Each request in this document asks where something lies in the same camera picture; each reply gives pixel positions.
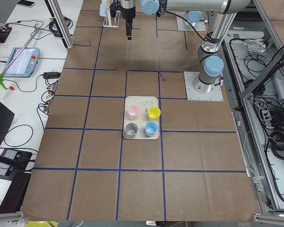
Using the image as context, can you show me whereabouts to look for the smartphone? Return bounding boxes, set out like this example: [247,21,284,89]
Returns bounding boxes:
[17,0,35,7]

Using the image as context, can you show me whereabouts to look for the blue teach pendant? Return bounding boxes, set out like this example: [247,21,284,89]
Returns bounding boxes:
[4,47,40,78]

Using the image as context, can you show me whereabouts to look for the black power adapter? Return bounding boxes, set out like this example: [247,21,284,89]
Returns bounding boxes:
[43,71,61,79]

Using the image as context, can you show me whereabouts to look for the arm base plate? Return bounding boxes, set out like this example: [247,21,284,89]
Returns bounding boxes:
[184,71,223,102]
[176,11,207,31]

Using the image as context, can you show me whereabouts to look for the pink ikea cup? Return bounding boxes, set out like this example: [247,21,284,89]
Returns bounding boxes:
[127,105,140,120]

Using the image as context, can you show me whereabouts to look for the green handled reacher grabber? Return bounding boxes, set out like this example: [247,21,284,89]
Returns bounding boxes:
[0,24,41,90]

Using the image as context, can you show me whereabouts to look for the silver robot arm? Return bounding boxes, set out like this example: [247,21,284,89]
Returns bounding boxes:
[140,0,249,94]
[187,11,203,26]

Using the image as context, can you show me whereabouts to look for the aluminium frame post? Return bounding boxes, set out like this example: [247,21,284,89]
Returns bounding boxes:
[44,0,73,49]

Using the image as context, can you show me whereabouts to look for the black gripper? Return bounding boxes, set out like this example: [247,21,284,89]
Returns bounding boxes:
[109,0,135,40]

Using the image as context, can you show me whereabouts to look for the cream plastic tray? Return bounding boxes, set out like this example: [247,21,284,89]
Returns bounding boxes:
[123,96,160,140]

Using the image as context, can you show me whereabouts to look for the grey ikea cup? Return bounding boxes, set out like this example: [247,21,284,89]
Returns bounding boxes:
[125,122,139,139]

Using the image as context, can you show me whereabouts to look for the yellow ikea cup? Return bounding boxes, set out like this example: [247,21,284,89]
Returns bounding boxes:
[148,106,161,121]

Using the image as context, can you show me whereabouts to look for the light blue ikea cup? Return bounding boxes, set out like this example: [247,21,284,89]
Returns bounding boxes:
[99,3,108,17]

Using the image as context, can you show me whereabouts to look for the white wire cup rack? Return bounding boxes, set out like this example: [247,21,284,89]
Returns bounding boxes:
[103,10,121,28]

